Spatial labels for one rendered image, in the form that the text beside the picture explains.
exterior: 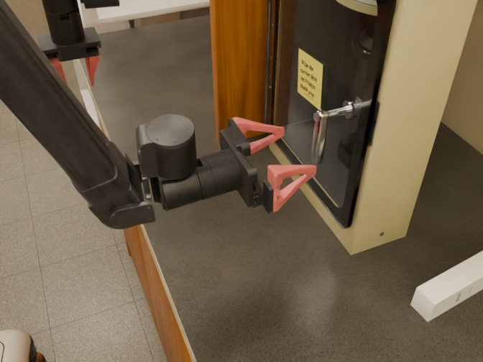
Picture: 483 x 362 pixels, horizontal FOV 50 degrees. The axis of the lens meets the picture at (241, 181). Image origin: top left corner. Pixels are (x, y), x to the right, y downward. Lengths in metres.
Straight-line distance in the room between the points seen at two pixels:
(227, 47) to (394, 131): 0.38
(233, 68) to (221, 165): 0.37
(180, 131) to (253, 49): 0.43
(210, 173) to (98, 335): 1.36
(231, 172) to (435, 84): 0.29
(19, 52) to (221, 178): 0.29
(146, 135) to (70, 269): 1.59
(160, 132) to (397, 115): 0.32
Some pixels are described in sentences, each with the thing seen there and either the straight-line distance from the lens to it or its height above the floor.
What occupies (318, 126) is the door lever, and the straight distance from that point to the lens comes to 0.72.
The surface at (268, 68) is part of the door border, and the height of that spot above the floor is 1.13.
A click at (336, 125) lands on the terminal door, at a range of 0.78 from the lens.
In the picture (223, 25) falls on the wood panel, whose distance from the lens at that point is 0.96.
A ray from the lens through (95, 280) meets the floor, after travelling 2.10.
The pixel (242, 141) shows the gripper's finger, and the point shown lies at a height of 1.18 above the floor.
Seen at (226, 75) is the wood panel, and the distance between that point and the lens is 1.01.
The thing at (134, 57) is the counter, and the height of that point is 0.94.
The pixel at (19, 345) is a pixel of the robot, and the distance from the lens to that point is 1.68.
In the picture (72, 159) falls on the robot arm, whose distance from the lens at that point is 0.60.
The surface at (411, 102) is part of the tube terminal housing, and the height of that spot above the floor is 1.23.
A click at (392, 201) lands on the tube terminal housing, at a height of 1.04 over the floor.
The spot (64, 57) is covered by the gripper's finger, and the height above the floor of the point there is 1.17.
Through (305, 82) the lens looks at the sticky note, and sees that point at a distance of 0.84.
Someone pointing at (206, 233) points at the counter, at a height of 0.94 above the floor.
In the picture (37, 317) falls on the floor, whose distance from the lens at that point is 2.07.
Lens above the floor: 1.59
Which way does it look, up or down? 41 degrees down
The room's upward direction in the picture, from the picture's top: straight up
